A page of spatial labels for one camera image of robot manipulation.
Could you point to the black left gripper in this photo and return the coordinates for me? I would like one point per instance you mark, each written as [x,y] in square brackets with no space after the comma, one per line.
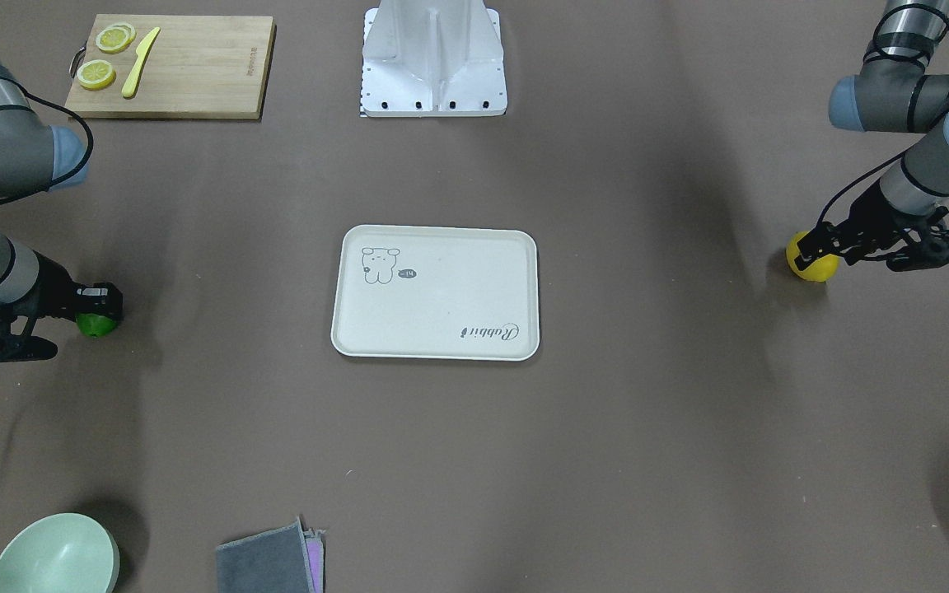
[867,214]

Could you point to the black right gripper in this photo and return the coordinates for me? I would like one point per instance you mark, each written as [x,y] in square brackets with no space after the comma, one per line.
[53,290]

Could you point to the green lime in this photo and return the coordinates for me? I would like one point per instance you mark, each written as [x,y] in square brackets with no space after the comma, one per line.
[96,325]

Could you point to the yellow lemon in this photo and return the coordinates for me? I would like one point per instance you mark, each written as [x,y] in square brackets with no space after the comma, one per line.
[817,270]

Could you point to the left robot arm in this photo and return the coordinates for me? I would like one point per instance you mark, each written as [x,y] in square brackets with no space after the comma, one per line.
[902,87]

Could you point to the cream rabbit tray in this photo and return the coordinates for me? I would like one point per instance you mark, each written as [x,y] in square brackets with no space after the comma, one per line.
[437,292]

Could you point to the yellow plastic knife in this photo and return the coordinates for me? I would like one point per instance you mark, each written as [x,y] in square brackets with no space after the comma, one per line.
[131,83]

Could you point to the lemon slice lower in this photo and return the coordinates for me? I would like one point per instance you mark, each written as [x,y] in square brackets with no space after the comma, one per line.
[96,74]

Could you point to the lemon slice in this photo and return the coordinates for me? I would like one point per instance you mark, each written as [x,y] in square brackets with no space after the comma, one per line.
[115,37]
[96,74]

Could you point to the mint green bowl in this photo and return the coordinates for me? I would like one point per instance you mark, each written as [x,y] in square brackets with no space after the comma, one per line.
[65,552]

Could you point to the lemon slice upper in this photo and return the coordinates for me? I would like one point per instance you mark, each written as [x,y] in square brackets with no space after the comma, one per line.
[115,37]

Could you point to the grey folded cloth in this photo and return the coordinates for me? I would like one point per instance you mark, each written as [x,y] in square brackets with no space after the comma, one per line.
[272,561]

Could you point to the pink folded cloth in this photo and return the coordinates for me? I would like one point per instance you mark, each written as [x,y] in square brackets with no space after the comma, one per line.
[315,557]

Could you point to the white metal column base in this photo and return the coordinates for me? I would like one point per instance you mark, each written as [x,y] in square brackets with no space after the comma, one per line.
[439,59]

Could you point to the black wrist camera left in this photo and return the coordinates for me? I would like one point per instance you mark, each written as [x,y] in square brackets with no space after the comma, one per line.
[926,241]

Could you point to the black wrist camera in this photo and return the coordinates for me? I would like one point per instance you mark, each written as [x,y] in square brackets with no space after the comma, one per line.
[926,241]
[17,342]

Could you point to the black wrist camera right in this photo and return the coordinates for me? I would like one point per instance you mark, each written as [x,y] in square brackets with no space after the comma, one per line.
[17,342]

